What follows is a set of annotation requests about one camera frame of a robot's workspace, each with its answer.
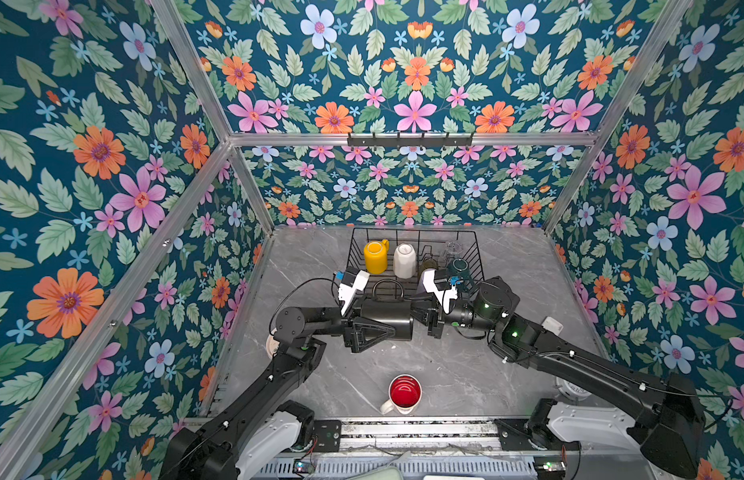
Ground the dark green mug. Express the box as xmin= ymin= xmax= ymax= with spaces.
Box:
xmin=447 ymin=258 xmax=474 ymax=289

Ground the black mug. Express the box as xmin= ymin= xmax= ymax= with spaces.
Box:
xmin=359 ymin=278 xmax=414 ymax=341

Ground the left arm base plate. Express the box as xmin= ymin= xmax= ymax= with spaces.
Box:
xmin=313 ymin=419 xmax=343 ymax=453

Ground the black hook rail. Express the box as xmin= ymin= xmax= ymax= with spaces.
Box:
xmin=346 ymin=132 xmax=474 ymax=149

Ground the white alarm clock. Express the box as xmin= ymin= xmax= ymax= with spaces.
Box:
xmin=555 ymin=377 xmax=592 ymax=401

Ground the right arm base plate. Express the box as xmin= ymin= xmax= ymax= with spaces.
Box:
xmin=493 ymin=417 xmax=581 ymax=452

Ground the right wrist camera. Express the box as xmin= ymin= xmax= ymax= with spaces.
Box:
xmin=421 ymin=269 xmax=459 ymax=314

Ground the olive glass cup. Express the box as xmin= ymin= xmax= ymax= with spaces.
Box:
xmin=420 ymin=254 xmax=439 ymax=272

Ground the clear plastic cup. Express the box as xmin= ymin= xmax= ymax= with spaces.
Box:
xmin=444 ymin=241 xmax=464 ymax=263

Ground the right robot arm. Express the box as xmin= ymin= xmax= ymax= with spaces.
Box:
xmin=412 ymin=277 xmax=705 ymax=479

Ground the yellow mug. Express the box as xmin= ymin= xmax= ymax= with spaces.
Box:
xmin=363 ymin=239 xmax=390 ymax=275

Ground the black wire dish rack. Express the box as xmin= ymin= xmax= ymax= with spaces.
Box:
xmin=347 ymin=227 xmax=485 ymax=301

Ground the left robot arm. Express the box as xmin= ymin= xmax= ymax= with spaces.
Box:
xmin=160 ymin=301 xmax=413 ymax=479

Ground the pink alarm clock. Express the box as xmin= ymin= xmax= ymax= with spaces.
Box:
xmin=266 ymin=335 xmax=280 ymax=358

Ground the white cream mug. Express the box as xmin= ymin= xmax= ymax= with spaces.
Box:
xmin=393 ymin=243 xmax=418 ymax=279

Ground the red and white mug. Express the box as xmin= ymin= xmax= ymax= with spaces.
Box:
xmin=380 ymin=374 xmax=423 ymax=415

